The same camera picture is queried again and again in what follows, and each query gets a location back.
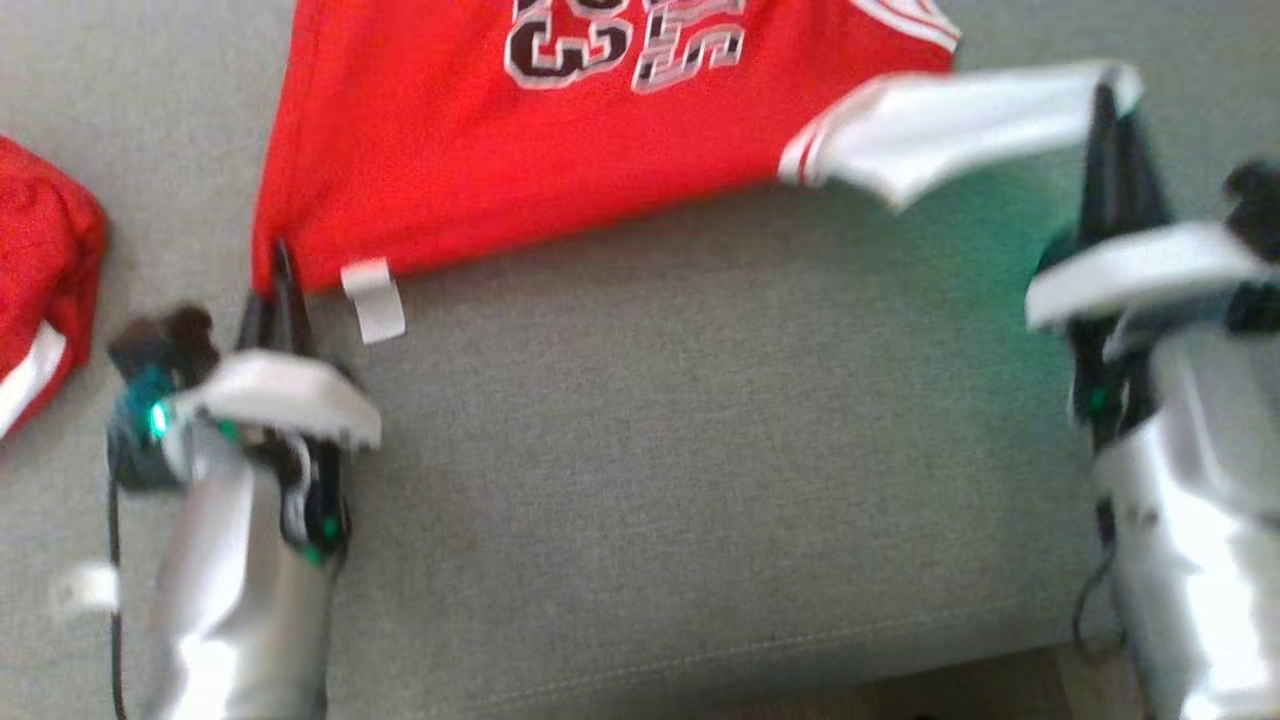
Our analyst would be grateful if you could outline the white left cable tie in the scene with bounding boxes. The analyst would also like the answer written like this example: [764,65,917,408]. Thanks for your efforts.
[48,564,123,617]

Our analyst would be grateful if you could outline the grey sofa seat cushion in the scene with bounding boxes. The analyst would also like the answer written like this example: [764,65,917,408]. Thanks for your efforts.
[0,0,1280,720]

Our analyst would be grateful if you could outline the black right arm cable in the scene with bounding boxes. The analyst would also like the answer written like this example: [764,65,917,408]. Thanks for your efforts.
[1072,500,1123,656]

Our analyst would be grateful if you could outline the red shorts white stripes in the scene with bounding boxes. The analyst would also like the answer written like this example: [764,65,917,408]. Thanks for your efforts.
[0,135,109,442]

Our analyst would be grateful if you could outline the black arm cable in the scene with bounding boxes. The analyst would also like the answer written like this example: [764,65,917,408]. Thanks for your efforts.
[1072,500,1123,656]
[104,450,133,720]

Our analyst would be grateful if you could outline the white-plated left gripper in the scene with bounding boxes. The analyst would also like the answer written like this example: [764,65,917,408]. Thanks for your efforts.
[172,238,383,566]

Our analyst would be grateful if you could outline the white-plated right gripper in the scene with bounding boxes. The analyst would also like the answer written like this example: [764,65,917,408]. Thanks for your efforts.
[1024,82,1273,453]

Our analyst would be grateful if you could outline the red basketball jersey white trim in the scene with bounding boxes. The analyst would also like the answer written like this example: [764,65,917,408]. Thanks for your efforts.
[250,0,1146,347]

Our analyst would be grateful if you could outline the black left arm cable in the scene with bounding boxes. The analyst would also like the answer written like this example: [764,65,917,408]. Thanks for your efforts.
[104,450,133,720]

